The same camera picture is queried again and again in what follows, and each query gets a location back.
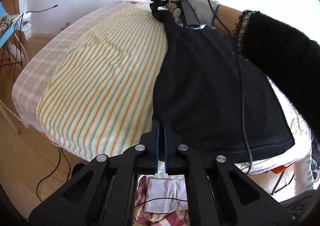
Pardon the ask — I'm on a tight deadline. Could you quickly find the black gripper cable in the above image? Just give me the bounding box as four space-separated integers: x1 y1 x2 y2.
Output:
190 0 254 175

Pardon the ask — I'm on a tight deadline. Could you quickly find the black floor cable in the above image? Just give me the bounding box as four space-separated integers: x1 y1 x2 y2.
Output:
36 146 72 203

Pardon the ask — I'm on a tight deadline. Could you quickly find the black sleeved right forearm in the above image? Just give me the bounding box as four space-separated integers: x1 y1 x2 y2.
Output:
208 6 319 138

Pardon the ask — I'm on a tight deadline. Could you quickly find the black garment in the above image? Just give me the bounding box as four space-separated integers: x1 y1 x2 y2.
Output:
152 10 295 163

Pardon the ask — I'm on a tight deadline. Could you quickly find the pink checked bed sheet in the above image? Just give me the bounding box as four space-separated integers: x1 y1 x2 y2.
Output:
11 0 133 129

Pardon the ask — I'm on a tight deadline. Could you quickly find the white desk lamp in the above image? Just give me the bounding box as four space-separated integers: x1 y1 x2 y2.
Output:
10 4 59 32

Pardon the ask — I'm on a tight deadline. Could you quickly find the pink white checked cloth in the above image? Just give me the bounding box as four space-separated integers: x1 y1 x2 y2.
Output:
133 175 190 225

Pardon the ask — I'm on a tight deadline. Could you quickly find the striped yellow blanket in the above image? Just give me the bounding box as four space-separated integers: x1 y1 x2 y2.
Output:
36 3 167 161

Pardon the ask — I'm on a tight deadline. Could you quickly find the grey gloved right hand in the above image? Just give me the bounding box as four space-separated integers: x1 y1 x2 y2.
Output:
169 0 219 27

